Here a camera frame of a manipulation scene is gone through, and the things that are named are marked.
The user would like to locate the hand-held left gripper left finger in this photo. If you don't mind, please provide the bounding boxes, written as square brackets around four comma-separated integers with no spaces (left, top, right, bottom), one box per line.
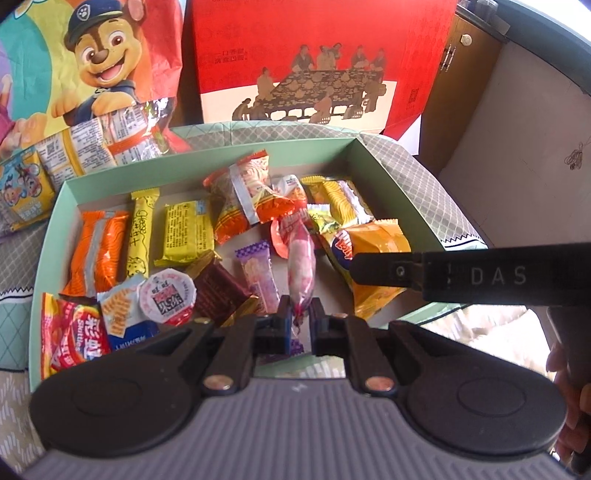
[108,296,294,396]

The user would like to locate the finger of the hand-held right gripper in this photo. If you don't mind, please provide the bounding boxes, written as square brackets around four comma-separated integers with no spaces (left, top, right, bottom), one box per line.
[348,251,426,290]

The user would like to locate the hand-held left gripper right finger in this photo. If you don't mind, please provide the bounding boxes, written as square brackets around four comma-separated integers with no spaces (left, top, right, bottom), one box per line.
[308,298,486,398]

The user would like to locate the orange packet with blue logo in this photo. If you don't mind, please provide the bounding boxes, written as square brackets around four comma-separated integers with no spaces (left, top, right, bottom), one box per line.
[321,219,413,321]

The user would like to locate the purple candy packet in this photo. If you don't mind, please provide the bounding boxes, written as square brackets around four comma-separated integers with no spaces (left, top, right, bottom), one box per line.
[235,240,283,317]

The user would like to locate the pink sausage stick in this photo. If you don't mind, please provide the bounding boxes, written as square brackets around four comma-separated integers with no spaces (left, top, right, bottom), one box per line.
[286,217,318,337]

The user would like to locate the brown chocolate packet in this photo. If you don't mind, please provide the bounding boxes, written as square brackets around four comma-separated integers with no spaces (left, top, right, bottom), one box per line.
[187,251,259,324]

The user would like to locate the green cardboard box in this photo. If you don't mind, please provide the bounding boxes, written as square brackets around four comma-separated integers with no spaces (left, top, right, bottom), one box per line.
[28,121,490,384]

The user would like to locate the green yellow cartoon packet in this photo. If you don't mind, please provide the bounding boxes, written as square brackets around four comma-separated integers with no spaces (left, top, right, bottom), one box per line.
[307,203,342,234]

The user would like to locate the round jelly cup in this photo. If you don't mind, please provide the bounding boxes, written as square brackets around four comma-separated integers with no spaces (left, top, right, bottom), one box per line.
[139,267,198,326]

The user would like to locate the yellow biscuit packet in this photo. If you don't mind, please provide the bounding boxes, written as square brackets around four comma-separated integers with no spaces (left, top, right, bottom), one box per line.
[154,199,215,267]

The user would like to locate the orange stick snack bag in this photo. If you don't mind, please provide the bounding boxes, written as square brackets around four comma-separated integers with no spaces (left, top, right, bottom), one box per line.
[203,150,296,245]

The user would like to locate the white blue waffle packet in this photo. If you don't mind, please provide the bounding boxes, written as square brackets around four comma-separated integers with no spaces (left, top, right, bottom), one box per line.
[98,273,162,354]

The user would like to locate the red candy bag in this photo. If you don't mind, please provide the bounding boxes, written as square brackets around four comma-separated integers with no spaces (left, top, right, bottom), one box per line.
[41,292,112,381]

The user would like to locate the person's right hand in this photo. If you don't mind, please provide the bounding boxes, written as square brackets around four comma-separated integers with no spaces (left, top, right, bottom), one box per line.
[546,343,584,463]

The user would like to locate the yellow striped snack packet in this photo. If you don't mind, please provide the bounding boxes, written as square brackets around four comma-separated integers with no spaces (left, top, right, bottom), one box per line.
[300,175,376,227]

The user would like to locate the orange red snack packet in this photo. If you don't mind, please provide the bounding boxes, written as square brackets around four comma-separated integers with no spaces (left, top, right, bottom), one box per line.
[270,174,319,257]

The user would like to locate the yellow cheese stick packet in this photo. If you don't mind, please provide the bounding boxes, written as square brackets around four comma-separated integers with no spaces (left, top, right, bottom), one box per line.
[124,187,161,280]

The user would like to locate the orange noodle snack packet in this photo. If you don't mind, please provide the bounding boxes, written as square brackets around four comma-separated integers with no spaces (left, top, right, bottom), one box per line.
[60,210,131,297]

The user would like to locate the brown wooden wardrobe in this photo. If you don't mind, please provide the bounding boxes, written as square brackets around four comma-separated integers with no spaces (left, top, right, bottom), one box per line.
[418,0,509,167]

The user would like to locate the red gift box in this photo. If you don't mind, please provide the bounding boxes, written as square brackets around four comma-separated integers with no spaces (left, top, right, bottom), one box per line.
[190,0,458,141]

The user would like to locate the silver yellow snack packets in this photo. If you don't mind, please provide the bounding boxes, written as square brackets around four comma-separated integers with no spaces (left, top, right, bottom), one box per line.
[37,97,176,181]

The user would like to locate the blue cartoon snack packet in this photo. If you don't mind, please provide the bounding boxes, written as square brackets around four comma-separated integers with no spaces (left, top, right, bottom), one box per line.
[0,150,56,234]

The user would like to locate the cartoon dog gift bag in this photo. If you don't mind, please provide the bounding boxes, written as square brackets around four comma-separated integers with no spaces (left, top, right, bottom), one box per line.
[0,0,195,236]

